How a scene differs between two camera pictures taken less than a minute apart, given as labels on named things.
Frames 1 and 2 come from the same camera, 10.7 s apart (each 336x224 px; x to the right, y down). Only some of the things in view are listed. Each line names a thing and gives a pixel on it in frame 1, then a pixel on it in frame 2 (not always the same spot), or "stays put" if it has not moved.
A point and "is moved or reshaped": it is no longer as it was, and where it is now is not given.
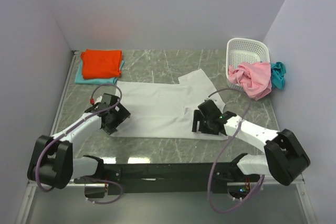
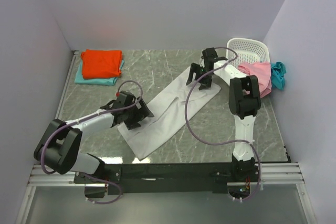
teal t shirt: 278,71 stays put
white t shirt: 165,110 is moved or reshaped
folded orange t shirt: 101,64 stays put
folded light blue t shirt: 79,79 stays put
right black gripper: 197,117 → 194,68
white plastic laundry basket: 241,50 stays put
